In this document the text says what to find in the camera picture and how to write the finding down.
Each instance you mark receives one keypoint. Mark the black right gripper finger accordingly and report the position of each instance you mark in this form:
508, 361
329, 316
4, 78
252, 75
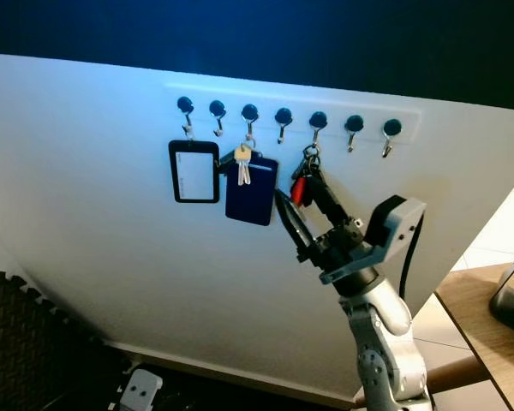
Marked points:
295, 229
332, 207

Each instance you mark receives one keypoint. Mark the key bunch red black fobs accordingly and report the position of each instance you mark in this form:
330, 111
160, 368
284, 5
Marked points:
299, 190

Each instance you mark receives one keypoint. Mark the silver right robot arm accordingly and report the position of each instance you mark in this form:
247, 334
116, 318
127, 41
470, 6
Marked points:
381, 342

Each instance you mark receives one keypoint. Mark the gold and silver keys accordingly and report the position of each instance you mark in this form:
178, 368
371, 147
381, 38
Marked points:
242, 167

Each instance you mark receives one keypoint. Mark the dark blue card holder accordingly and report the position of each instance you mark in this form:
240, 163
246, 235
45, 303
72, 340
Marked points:
250, 201

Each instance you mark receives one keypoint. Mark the black round metal hook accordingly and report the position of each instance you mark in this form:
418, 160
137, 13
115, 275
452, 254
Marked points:
318, 119
217, 108
391, 128
185, 104
249, 112
283, 116
354, 123

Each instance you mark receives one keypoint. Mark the black badge holder white card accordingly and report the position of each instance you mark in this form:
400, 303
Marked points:
194, 175

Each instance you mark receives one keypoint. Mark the wooden table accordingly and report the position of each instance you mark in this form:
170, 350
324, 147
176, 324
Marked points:
480, 342

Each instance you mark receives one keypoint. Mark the wooden table leg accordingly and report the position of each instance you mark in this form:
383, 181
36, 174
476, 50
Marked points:
458, 372

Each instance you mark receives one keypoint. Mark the round silver black device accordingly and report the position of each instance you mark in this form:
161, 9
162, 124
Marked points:
512, 295

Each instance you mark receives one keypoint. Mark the white hook board panel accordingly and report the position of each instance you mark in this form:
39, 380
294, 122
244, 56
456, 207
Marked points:
86, 214

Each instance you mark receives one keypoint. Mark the dark foam puzzle mat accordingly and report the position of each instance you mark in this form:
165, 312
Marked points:
34, 342

